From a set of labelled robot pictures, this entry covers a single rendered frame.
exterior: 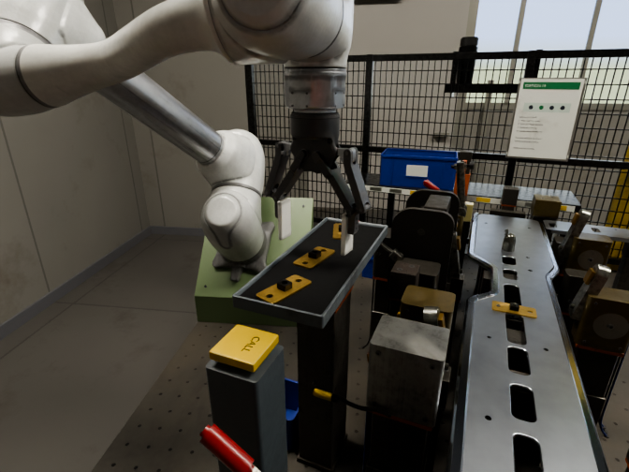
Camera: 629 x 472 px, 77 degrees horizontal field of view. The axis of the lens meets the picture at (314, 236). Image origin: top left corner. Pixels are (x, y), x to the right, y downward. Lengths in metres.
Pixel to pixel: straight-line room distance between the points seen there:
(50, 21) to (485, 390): 0.97
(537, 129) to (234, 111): 2.55
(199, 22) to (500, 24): 3.23
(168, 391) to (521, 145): 1.56
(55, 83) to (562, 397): 0.93
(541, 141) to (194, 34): 1.55
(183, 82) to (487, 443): 3.56
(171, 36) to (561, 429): 0.70
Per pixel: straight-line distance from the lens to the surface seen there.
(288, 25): 0.40
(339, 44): 0.56
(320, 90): 0.57
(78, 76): 0.76
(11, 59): 0.83
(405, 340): 0.58
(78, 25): 0.96
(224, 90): 3.68
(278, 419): 0.55
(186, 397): 1.12
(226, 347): 0.48
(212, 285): 1.33
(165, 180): 4.05
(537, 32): 3.67
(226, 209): 1.10
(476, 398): 0.69
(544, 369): 0.79
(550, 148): 1.86
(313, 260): 0.66
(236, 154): 1.17
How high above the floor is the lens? 1.45
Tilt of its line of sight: 22 degrees down
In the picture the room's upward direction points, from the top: straight up
